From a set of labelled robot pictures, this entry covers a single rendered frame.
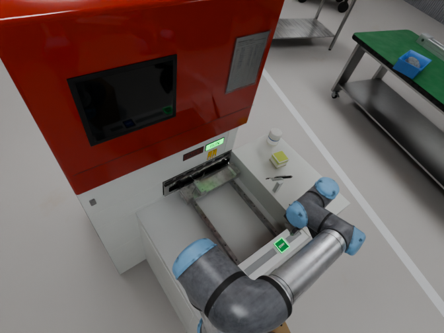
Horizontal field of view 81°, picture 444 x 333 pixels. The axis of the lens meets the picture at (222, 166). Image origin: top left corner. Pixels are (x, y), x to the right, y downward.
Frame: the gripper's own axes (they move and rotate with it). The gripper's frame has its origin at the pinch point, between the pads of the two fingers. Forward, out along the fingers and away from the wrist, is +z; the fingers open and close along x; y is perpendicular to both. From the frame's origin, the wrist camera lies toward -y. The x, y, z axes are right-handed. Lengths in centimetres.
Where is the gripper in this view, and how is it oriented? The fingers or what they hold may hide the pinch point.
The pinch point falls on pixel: (293, 234)
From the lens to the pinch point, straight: 117.8
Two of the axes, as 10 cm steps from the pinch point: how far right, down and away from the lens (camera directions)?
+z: -1.5, 6.1, 7.8
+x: -7.9, 3.9, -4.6
